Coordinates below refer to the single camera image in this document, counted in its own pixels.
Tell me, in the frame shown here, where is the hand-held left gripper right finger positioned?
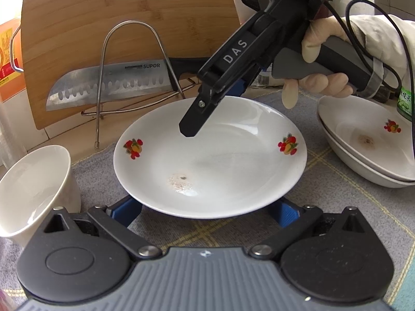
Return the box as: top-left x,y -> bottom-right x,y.
250,201 -> 377,261

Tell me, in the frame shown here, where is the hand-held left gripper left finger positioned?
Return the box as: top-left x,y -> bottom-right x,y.
42,196 -> 163,261

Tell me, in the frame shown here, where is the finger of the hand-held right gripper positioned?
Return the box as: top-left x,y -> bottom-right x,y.
231,68 -> 260,97
179,79 -> 228,138

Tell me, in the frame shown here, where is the white floral plate small stain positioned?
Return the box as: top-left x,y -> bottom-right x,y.
113,96 -> 308,219

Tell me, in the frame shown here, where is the white cup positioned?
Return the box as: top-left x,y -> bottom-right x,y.
0,145 -> 81,248

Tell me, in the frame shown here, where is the large white floral plate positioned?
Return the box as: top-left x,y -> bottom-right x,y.
319,117 -> 415,188

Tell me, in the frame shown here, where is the person's right forearm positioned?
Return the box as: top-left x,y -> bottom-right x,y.
350,13 -> 415,91

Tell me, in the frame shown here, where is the person's right hand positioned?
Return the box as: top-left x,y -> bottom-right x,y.
281,16 -> 359,108

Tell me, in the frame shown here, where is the white printed bag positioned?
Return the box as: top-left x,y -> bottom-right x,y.
253,68 -> 286,89

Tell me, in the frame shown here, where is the grey teal checked towel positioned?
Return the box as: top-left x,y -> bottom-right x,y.
70,87 -> 415,311

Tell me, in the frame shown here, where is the bamboo cutting board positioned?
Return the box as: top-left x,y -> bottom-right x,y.
19,0 -> 240,130

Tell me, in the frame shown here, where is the green label glass bottle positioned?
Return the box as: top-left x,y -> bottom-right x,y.
394,84 -> 415,122

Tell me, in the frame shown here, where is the orange oil bottle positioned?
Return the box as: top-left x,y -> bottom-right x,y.
0,16 -> 25,104

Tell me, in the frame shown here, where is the steel kitchen knife black handle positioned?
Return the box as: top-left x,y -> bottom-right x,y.
45,56 -> 215,112

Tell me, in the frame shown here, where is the steel wire rack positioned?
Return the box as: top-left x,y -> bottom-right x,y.
81,21 -> 198,150

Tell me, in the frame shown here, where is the black cable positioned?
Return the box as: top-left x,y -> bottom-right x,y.
324,0 -> 415,169

